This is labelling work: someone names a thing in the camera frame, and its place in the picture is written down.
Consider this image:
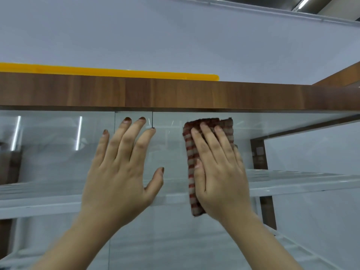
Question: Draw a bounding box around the red checked cleaning cloth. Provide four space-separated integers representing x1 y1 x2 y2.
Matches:
183 117 239 218

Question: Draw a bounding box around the white cabinet shelf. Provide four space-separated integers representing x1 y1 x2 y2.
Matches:
0 169 360 220

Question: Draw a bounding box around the grey ceiling rail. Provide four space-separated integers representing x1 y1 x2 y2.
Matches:
208 0 360 26

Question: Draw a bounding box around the brown wooden display cabinet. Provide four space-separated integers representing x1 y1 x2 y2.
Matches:
0 61 360 245

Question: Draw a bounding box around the person's right forearm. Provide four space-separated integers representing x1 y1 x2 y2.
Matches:
219 211 305 270

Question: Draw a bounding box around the person's right hand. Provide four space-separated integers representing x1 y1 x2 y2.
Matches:
191 122 252 226

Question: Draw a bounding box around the yellow plastic strip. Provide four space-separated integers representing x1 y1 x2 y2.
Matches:
0 62 220 81

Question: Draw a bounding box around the person's left forearm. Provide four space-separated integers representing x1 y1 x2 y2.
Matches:
28 213 113 270

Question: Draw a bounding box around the long ceiling tube light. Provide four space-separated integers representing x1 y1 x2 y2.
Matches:
292 0 313 12

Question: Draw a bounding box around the person's left hand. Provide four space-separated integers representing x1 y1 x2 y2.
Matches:
81 117 165 231

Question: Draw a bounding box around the white wire shelf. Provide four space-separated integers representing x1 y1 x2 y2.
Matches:
264 224 360 270

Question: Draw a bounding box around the clear sliding glass door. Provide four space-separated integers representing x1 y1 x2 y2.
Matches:
109 111 360 270
0 111 153 270

